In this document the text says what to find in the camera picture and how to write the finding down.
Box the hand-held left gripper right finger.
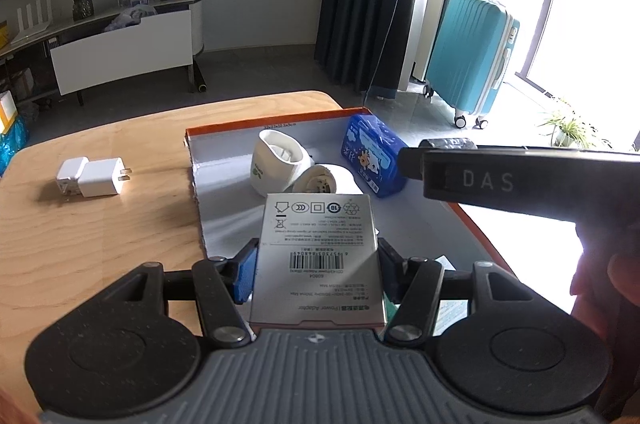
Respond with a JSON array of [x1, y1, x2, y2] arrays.
[[377, 236, 543, 349]]

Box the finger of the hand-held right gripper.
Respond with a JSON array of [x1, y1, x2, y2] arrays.
[[398, 146, 426, 181]]

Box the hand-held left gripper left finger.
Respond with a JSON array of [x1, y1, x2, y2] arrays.
[[112, 238, 261, 351]]

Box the black packet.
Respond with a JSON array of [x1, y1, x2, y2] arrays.
[[419, 136, 480, 151]]

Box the white adapter box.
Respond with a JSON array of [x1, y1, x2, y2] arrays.
[[249, 192, 390, 330]]

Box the cardboard box with orange rim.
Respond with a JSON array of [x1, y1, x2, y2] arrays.
[[185, 106, 506, 335]]

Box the person's right hand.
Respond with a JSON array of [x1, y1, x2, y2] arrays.
[[570, 224, 640, 345]]

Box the blue tissue pack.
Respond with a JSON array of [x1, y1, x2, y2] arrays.
[[341, 114, 408, 199]]

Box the small potted plant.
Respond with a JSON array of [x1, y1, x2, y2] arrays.
[[537, 98, 613, 149]]

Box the teal suitcase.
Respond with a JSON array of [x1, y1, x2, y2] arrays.
[[425, 0, 521, 129]]

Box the white charger with prongs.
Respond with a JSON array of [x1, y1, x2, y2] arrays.
[[79, 158, 133, 199]]

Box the small white charger plug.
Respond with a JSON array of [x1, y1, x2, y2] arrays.
[[56, 158, 90, 197]]

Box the white media console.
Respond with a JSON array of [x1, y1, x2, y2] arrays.
[[0, 0, 205, 107]]

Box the blue plastic bags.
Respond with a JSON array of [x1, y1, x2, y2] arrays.
[[0, 91, 31, 177]]

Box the pile of light cloth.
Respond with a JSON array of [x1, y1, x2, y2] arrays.
[[104, 4, 158, 32]]

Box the white router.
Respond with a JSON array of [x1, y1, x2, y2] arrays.
[[11, 0, 55, 43]]

